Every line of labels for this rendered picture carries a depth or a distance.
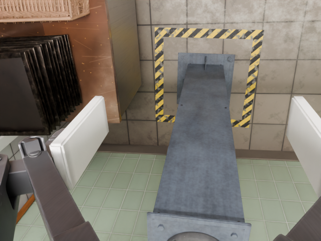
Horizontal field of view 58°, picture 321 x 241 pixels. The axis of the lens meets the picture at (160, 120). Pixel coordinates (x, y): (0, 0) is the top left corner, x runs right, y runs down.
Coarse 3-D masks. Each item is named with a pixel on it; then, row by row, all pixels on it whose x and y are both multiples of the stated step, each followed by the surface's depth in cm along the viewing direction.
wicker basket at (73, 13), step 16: (0, 0) 108; (16, 0) 107; (32, 0) 107; (48, 0) 105; (64, 0) 105; (80, 0) 104; (0, 16) 98; (16, 16) 98; (32, 16) 96; (48, 16) 96; (64, 16) 94; (80, 16) 98
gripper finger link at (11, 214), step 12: (0, 156) 15; (0, 168) 14; (0, 180) 13; (0, 192) 12; (0, 204) 12; (12, 204) 14; (0, 216) 12; (12, 216) 13; (0, 228) 12; (12, 228) 13; (0, 240) 11; (12, 240) 13
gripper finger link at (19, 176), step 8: (64, 128) 18; (56, 136) 17; (48, 144) 17; (48, 152) 16; (16, 160) 15; (16, 168) 15; (24, 168) 14; (8, 176) 14; (16, 176) 14; (24, 176) 14; (8, 184) 14; (16, 184) 15; (24, 184) 15; (8, 192) 15; (16, 192) 15; (24, 192) 15; (32, 192) 15
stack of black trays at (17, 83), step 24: (0, 48) 92; (24, 48) 88; (48, 48) 97; (0, 72) 89; (24, 72) 88; (48, 72) 96; (72, 72) 113; (0, 96) 93; (24, 96) 92; (48, 96) 98; (72, 96) 112; (0, 120) 98; (24, 120) 96; (48, 120) 96
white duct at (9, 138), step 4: (0, 136) 131; (4, 136) 131; (8, 136) 134; (12, 136) 137; (16, 136) 140; (0, 140) 129; (4, 140) 131; (8, 140) 134; (12, 140) 137; (0, 144) 129; (4, 144) 131; (0, 148) 129
